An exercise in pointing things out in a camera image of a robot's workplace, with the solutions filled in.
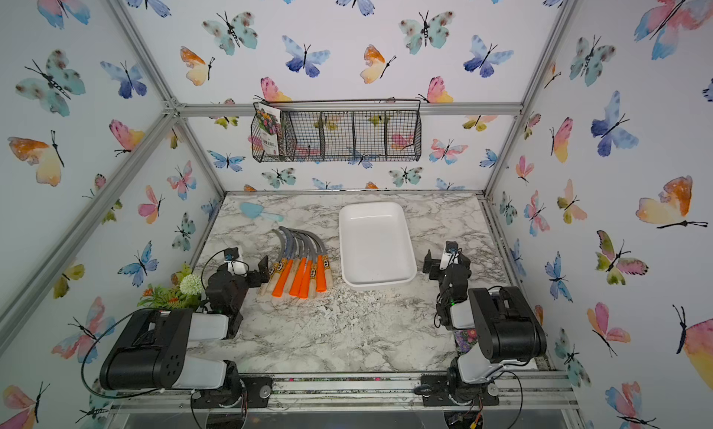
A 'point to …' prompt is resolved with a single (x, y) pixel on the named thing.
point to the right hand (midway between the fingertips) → (449, 249)
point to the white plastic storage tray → (375, 244)
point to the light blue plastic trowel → (252, 211)
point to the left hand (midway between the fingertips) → (255, 255)
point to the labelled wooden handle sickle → (312, 279)
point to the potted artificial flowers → (184, 292)
